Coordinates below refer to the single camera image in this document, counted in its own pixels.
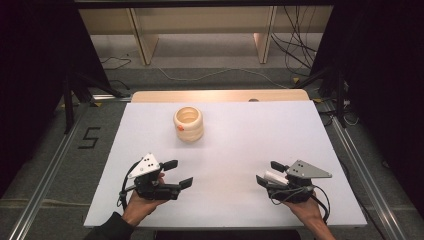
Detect black tripod stand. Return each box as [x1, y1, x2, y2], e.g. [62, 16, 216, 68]
[61, 70, 125, 135]

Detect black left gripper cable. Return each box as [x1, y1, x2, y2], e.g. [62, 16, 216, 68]
[116, 161, 142, 212]

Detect white cylinder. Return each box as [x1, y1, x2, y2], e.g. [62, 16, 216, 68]
[264, 170, 290, 187]

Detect cream ribbed cup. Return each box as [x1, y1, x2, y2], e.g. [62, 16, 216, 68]
[172, 106, 205, 143]

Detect thin black floor cable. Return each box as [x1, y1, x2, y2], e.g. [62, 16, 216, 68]
[99, 54, 133, 71]

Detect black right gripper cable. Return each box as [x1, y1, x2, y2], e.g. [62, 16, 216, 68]
[269, 184, 331, 225]

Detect black curtain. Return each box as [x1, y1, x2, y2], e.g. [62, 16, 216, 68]
[0, 0, 112, 198]
[309, 0, 424, 211]

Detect white floor cable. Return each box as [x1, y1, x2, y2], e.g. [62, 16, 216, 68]
[155, 65, 288, 90]

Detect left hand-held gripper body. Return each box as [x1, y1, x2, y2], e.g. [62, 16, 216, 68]
[128, 152, 183, 202]

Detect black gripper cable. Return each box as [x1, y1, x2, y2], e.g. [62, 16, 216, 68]
[269, 184, 331, 225]
[116, 161, 142, 212]

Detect bundle of black cables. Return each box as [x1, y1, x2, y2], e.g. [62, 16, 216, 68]
[270, 5, 318, 78]

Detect person's left hand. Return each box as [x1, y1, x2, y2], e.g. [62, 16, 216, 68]
[121, 171, 169, 228]

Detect aluminium floor rail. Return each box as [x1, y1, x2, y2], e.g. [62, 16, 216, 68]
[328, 101, 408, 240]
[7, 105, 88, 240]

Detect person's right hand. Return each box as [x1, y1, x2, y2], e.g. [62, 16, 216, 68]
[282, 195, 325, 232]

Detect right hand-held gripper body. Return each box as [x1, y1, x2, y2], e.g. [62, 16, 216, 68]
[265, 159, 333, 204]

